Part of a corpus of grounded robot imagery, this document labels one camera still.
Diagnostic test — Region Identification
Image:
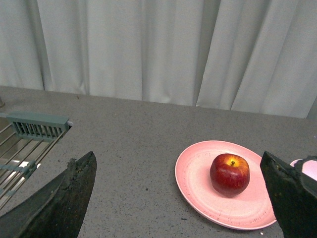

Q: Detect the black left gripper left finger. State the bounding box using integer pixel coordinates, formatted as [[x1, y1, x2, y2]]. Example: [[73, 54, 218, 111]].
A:
[[0, 152, 97, 238]]

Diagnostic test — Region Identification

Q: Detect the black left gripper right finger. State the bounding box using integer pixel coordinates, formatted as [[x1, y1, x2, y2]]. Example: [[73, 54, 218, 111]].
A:
[[260, 151, 317, 238]]

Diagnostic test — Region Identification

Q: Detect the light pink bowl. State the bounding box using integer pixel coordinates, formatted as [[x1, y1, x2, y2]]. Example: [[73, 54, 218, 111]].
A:
[[290, 159, 317, 180]]

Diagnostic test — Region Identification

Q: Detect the red apple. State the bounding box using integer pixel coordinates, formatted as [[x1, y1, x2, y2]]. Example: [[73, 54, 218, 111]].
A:
[[210, 153, 251, 197]]

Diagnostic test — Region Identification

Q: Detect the pink round plate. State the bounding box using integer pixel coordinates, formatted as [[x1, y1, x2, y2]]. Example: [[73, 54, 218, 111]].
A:
[[175, 140, 276, 230]]

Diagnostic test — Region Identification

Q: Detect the metal dish rack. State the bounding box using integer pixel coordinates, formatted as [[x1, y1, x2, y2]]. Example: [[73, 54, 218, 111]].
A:
[[0, 112, 72, 207]]

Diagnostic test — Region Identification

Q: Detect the white curtain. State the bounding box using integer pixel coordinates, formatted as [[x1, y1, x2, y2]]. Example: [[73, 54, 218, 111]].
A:
[[0, 0, 317, 119]]

